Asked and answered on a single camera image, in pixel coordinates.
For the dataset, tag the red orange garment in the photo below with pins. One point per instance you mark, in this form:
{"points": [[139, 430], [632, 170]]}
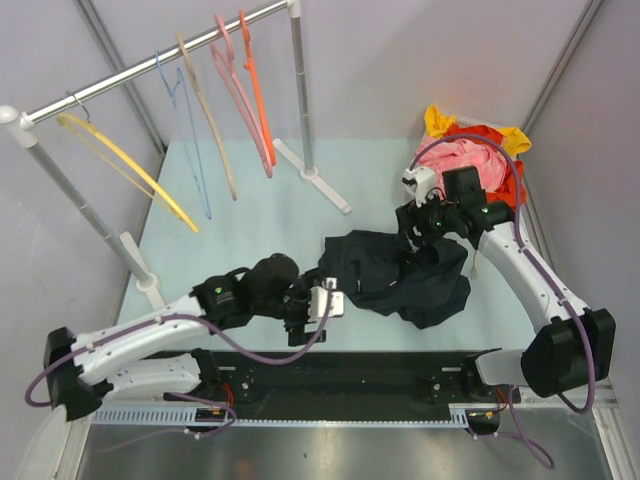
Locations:
{"points": [[507, 191]]}

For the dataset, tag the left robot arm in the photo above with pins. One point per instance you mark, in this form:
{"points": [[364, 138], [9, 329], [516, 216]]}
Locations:
{"points": [[83, 371]]}

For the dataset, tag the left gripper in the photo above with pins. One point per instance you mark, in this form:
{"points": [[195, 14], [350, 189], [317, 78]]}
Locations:
{"points": [[296, 328]]}

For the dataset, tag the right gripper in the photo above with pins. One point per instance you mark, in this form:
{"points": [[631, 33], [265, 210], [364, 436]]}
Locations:
{"points": [[409, 216]]}

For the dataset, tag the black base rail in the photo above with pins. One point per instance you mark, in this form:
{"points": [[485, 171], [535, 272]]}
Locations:
{"points": [[348, 387]]}

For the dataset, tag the pink garment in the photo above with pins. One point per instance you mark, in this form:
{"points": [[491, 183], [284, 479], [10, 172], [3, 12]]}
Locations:
{"points": [[465, 155]]}

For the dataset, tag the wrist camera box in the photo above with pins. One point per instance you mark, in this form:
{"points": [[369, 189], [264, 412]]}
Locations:
{"points": [[326, 301], [418, 182]]}

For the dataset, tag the dark navy shorts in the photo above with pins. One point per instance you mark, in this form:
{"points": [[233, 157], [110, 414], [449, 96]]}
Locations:
{"points": [[425, 287]]}

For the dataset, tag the white cable duct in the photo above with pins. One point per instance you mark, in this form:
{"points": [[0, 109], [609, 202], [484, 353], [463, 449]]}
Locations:
{"points": [[195, 417]]}

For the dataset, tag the white laundry basket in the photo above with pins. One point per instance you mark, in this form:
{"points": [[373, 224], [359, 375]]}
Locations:
{"points": [[482, 139]]}

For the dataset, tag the yellow garment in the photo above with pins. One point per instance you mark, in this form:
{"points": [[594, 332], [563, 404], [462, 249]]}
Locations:
{"points": [[440, 122]]}

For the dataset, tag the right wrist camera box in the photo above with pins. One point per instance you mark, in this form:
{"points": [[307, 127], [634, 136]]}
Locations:
{"points": [[418, 182]]}

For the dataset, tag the orange hanger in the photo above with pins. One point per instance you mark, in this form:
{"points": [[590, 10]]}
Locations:
{"points": [[250, 66]]}

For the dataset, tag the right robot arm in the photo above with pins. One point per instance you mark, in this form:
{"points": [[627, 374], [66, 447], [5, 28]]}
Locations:
{"points": [[573, 343]]}

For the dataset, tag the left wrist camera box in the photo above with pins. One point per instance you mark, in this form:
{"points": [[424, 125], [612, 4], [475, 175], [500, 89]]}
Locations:
{"points": [[326, 301]]}

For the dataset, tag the beige hanger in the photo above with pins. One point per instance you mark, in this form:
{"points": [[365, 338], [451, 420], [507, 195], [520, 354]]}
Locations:
{"points": [[193, 79]]}

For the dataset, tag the pink hanger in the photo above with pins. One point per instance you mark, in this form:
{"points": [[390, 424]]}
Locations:
{"points": [[225, 65]]}

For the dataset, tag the blue wire hanger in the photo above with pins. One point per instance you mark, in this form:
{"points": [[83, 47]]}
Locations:
{"points": [[178, 94]]}

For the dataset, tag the yellow hanger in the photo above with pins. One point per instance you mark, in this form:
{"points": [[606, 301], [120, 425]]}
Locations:
{"points": [[126, 166]]}

